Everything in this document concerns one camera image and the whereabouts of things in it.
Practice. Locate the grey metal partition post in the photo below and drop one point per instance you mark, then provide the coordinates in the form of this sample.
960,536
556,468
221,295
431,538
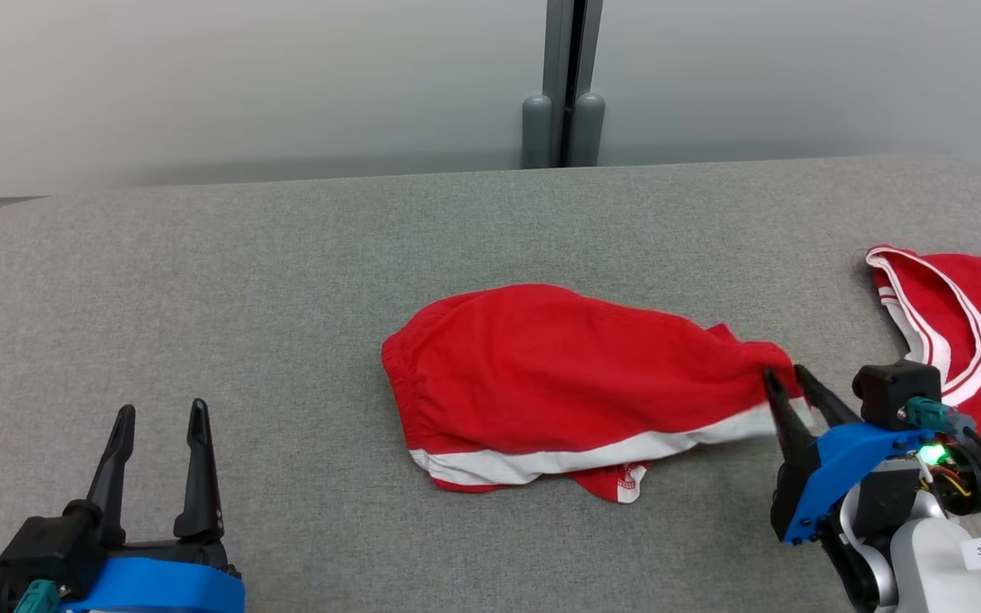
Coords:
557,51

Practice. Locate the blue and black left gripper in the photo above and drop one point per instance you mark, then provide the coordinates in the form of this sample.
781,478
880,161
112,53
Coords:
141,583

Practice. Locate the red Bulls 23 shorts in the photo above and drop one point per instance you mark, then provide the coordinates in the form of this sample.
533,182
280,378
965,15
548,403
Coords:
559,375

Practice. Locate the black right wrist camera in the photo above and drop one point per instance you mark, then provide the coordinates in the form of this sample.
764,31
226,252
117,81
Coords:
895,387

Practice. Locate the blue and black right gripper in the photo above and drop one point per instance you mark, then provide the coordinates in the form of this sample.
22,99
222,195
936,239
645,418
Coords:
848,451

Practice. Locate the grey post foot cap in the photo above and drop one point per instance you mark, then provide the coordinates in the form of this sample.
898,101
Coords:
590,128
536,132

